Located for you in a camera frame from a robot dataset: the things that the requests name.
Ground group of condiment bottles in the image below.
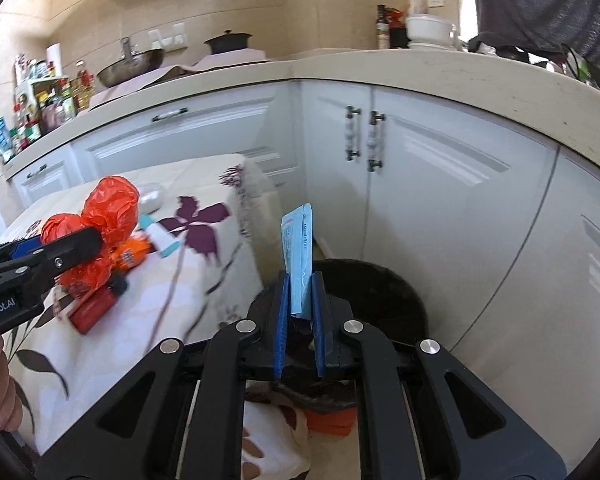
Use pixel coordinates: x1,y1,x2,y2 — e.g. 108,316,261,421
12,52,97,157

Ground white lidded bowl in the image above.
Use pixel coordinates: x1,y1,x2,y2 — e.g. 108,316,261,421
404,14,459,44

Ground black pot with lid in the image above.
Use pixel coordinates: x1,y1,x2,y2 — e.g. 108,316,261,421
203,30,254,56

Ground white ceramic door handle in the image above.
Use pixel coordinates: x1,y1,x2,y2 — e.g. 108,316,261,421
367,111,386,171
346,105,362,163

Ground pale pink stove cover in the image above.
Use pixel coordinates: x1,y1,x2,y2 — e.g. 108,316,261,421
87,48,272,111

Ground orange snack packet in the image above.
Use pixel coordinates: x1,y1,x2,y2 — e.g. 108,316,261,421
111,235,154,274

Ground red box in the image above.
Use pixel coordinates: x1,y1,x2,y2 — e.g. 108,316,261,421
69,289,119,335

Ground paper towel roll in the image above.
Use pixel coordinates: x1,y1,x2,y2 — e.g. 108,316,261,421
46,42,64,81

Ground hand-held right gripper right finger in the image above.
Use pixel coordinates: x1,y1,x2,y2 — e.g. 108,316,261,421
310,270,568,480

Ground light blue packet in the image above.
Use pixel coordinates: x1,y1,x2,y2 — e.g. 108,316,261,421
280,203,315,322

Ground long drawer handle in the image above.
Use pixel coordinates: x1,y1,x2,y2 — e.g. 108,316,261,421
151,107,189,124

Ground white tube with teal cap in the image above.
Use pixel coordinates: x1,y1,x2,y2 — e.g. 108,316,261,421
139,214,182,259

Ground white kitchen cabinet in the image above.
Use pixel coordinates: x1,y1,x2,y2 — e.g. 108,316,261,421
5,77,600,472

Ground clear plastic wrap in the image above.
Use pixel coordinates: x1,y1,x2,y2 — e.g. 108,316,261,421
137,182,165,214

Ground green packet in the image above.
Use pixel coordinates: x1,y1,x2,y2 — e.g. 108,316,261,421
574,54,600,87

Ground metal wok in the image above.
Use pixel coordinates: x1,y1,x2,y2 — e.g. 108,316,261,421
95,37,165,88

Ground blue white snack bag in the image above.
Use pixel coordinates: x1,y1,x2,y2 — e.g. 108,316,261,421
0,117,15,164

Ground beige stone countertop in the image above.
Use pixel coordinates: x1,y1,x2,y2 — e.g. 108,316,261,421
5,47,600,182

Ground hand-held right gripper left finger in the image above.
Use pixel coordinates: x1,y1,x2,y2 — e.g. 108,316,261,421
35,270,291,480

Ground dark grey cloth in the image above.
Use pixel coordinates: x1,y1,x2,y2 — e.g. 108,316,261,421
467,0,600,89

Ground red packets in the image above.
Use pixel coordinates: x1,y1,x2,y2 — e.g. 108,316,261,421
387,7,407,47

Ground floral tablecloth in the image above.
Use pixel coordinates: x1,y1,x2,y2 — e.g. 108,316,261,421
0,154,312,480

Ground dark glass oil bottle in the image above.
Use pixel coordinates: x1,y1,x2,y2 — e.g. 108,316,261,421
376,4,390,50

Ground orange plastic bag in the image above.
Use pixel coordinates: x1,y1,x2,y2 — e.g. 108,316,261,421
41,176,142,294

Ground orange plastic item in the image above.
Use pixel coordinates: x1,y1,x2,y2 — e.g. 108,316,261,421
304,400,357,437

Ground black trash bin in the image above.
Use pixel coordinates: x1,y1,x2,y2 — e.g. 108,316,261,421
250,258,429,412

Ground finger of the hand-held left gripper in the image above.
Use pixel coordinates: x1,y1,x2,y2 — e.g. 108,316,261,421
0,236,48,262
0,226,105,288

